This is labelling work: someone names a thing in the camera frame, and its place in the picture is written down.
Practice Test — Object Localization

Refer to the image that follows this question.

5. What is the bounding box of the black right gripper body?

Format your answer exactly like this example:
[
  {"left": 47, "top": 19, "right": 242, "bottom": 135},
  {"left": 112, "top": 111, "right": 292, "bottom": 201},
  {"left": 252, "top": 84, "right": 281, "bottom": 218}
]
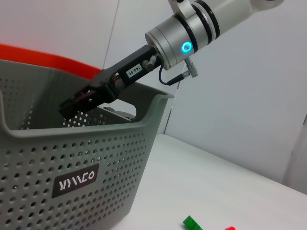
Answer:
[{"left": 90, "top": 45, "right": 162, "bottom": 105}]

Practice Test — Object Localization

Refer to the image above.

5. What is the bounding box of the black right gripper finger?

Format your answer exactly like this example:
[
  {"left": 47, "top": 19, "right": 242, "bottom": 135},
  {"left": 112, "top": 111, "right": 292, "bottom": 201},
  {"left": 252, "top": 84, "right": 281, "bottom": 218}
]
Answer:
[
  {"left": 59, "top": 90, "right": 115, "bottom": 120},
  {"left": 71, "top": 82, "right": 99, "bottom": 96}
]

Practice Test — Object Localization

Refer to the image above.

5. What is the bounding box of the grey perforated storage basket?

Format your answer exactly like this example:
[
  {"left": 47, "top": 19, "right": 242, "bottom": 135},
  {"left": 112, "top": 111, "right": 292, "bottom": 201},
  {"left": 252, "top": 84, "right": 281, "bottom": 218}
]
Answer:
[{"left": 0, "top": 59, "right": 175, "bottom": 230}]

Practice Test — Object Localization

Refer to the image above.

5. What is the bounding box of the green toy brick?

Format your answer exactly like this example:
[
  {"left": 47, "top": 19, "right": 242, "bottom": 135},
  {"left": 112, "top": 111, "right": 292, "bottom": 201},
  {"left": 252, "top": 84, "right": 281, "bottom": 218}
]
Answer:
[{"left": 182, "top": 215, "right": 204, "bottom": 230}]

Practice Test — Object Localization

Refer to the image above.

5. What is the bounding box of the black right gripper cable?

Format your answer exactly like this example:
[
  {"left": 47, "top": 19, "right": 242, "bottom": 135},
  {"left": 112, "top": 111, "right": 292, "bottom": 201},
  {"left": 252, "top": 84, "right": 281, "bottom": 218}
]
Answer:
[{"left": 159, "top": 57, "right": 200, "bottom": 86}]

